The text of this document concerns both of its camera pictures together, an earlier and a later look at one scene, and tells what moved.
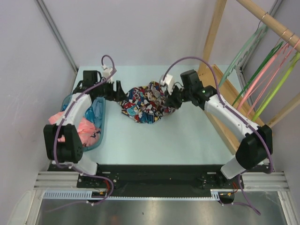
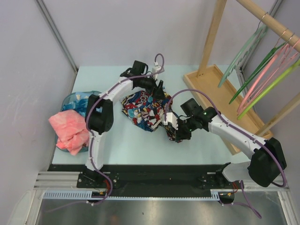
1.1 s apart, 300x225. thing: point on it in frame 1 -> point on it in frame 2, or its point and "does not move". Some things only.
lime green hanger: [278, 86] -> [273, 85]
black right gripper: [170, 100] -> [180, 134]
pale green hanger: [256, 36] does not move
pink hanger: [272, 63] does not move
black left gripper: [118, 95] -> [156, 91]
